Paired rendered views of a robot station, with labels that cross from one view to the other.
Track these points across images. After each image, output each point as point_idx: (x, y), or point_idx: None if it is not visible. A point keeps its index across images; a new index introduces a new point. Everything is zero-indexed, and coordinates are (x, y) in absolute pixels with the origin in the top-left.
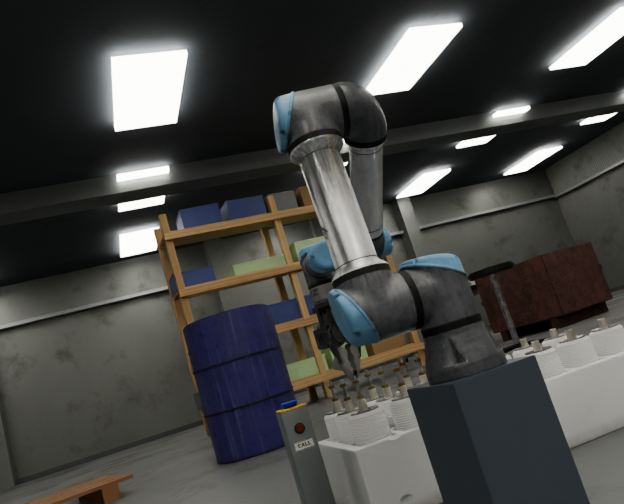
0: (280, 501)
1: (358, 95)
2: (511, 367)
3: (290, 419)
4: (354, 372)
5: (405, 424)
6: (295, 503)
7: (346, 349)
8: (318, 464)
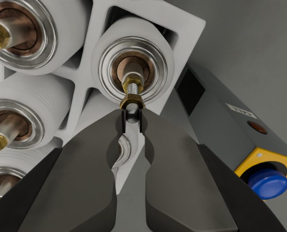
0: (122, 206)
1: None
2: None
3: (280, 144)
4: (124, 121)
5: (77, 8)
6: (124, 187)
7: (146, 199)
8: (216, 91)
